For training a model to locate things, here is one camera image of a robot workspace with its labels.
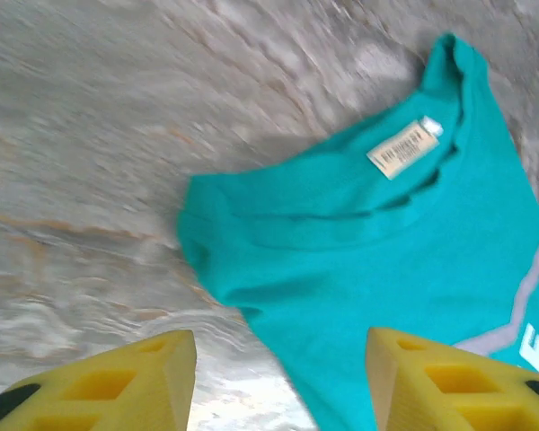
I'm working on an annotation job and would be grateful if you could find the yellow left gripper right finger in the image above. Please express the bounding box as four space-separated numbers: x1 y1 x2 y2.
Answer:
366 326 539 431

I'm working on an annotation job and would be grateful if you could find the teal t-shirt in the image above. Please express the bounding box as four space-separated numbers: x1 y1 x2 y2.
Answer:
175 31 539 431

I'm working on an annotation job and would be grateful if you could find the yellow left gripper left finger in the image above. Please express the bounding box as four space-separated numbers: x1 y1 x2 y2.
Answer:
0 329 199 431

